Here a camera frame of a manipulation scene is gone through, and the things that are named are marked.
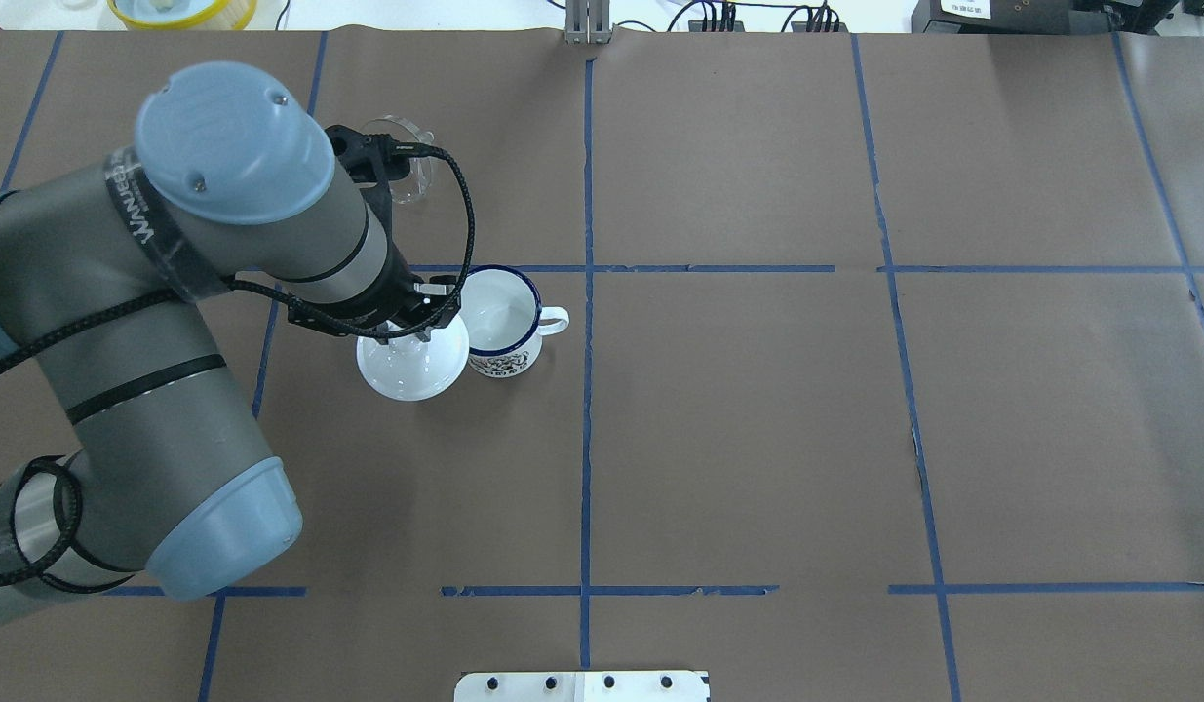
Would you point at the white mug lid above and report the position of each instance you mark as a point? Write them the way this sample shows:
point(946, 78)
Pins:
point(416, 367)

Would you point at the clear plastic funnel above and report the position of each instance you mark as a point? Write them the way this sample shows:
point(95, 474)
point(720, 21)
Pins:
point(412, 177)

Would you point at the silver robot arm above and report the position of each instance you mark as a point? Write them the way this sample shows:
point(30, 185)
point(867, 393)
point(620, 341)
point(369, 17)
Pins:
point(228, 186)

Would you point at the white enamel mug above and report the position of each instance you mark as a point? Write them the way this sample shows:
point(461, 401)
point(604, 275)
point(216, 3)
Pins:
point(506, 320)

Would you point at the yellow tape roll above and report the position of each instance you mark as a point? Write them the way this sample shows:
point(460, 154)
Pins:
point(184, 15)

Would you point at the brown paper table cover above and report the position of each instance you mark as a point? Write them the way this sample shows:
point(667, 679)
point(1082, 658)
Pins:
point(885, 379)

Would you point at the black computer box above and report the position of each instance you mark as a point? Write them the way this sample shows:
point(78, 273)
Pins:
point(1056, 18)

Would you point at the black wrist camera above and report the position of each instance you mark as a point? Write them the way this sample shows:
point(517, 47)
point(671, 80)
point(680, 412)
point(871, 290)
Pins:
point(367, 158)

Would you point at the aluminium frame post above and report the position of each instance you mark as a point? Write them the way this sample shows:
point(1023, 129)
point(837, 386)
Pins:
point(587, 22)

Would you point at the white camera stand pedestal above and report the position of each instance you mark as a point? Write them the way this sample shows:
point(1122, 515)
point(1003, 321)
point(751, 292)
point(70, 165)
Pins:
point(608, 685)

